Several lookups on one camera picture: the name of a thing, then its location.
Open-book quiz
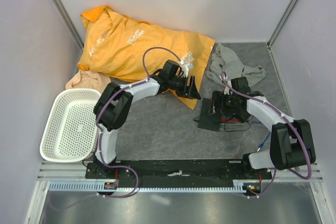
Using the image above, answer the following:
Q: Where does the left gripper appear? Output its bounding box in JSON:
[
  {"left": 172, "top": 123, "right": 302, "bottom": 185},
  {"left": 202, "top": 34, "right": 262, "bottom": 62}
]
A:
[{"left": 168, "top": 75, "right": 200, "bottom": 100}]

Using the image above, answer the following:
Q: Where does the white perforated plastic basket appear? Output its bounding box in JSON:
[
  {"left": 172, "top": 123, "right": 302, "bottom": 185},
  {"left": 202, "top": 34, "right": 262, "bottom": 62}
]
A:
[{"left": 39, "top": 88, "right": 101, "bottom": 163}]

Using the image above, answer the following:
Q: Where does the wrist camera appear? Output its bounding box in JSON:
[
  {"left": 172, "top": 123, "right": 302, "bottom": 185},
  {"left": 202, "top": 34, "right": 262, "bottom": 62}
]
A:
[
  {"left": 180, "top": 60, "right": 194, "bottom": 77},
  {"left": 224, "top": 83, "right": 232, "bottom": 94}
]

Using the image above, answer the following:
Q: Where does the black network switch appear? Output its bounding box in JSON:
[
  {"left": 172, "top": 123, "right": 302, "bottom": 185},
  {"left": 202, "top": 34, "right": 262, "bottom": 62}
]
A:
[{"left": 198, "top": 97, "right": 223, "bottom": 132}]

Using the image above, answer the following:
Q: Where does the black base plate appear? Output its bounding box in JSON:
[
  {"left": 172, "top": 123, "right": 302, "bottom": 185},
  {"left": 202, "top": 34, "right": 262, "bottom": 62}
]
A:
[{"left": 85, "top": 159, "right": 272, "bottom": 187}]

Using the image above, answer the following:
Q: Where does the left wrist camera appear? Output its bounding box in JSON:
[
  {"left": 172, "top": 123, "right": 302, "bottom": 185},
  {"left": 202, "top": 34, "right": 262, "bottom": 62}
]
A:
[{"left": 180, "top": 60, "right": 194, "bottom": 77}]

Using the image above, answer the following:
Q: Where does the grey t-shirt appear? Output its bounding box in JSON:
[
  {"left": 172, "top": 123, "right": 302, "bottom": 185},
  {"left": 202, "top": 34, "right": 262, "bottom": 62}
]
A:
[{"left": 206, "top": 44, "right": 266, "bottom": 87}]

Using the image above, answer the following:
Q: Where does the orange printed t-shirt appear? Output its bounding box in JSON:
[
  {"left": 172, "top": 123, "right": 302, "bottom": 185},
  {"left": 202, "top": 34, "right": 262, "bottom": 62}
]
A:
[{"left": 78, "top": 5, "right": 216, "bottom": 110}]

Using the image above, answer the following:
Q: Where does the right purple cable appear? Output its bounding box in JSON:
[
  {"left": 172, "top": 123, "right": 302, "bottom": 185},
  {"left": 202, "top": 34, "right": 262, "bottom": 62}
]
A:
[{"left": 220, "top": 71, "right": 313, "bottom": 200}]

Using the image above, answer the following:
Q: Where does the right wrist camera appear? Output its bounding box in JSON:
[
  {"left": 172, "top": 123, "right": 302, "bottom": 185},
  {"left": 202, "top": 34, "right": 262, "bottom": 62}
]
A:
[{"left": 224, "top": 83, "right": 232, "bottom": 94}]

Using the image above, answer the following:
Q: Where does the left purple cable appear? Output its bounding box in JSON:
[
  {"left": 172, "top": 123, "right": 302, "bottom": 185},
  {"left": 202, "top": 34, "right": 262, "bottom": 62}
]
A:
[{"left": 48, "top": 47, "right": 184, "bottom": 210}]

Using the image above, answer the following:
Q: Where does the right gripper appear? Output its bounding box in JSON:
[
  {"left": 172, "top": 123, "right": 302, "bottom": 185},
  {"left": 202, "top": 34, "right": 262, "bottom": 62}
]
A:
[{"left": 208, "top": 91, "right": 239, "bottom": 115}]

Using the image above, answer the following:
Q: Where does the purple cable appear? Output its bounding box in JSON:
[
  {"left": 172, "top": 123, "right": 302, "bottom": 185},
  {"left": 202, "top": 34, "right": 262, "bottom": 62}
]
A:
[
  {"left": 220, "top": 71, "right": 313, "bottom": 200},
  {"left": 48, "top": 47, "right": 184, "bottom": 210}
]

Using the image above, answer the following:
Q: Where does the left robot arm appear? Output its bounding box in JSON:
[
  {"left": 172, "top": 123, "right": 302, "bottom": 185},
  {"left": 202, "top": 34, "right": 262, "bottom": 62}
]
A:
[{"left": 93, "top": 60, "right": 201, "bottom": 178}]

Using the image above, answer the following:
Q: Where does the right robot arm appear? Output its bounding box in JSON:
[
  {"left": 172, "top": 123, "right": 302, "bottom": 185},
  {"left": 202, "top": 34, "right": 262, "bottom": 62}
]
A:
[{"left": 212, "top": 77, "right": 316, "bottom": 179}]

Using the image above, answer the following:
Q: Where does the blue ethernet cable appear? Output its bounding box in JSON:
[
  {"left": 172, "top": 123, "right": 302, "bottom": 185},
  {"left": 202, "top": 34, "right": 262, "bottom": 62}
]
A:
[{"left": 251, "top": 120, "right": 272, "bottom": 153}]

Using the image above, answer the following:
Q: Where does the grey slotted cable duct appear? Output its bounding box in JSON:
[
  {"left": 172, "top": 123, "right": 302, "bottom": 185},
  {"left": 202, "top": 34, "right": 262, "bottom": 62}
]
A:
[{"left": 49, "top": 181, "right": 248, "bottom": 193}]

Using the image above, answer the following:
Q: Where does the beige cloth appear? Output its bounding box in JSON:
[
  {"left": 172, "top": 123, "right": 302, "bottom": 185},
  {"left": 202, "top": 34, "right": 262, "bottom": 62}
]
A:
[{"left": 65, "top": 70, "right": 111, "bottom": 93}]

